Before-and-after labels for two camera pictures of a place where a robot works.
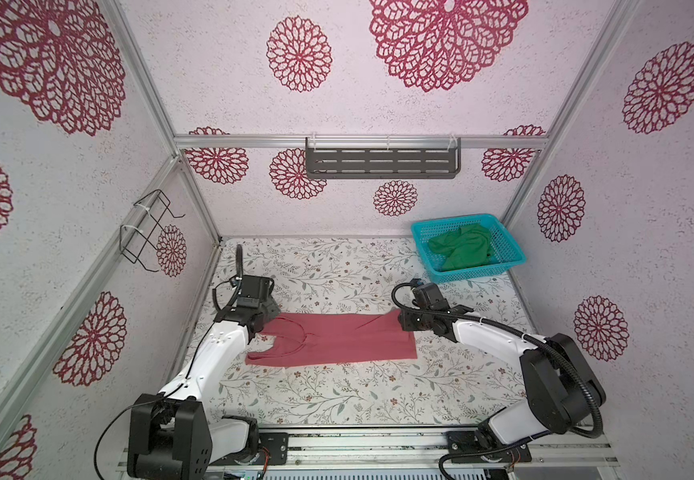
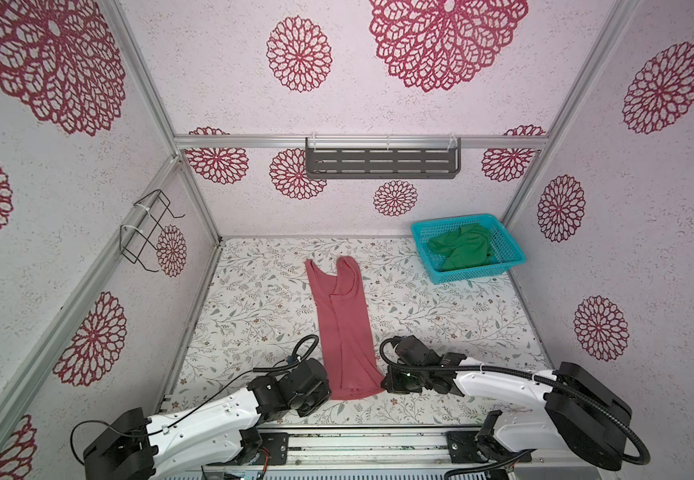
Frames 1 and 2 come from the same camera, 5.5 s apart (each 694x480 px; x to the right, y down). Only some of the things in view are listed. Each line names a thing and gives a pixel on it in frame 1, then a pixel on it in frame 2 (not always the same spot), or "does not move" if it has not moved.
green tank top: [465, 247] does not move
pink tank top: [316, 338] -> [353, 365]
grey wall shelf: [382, 157] does not move
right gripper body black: [413, 320] -> [401, 380]
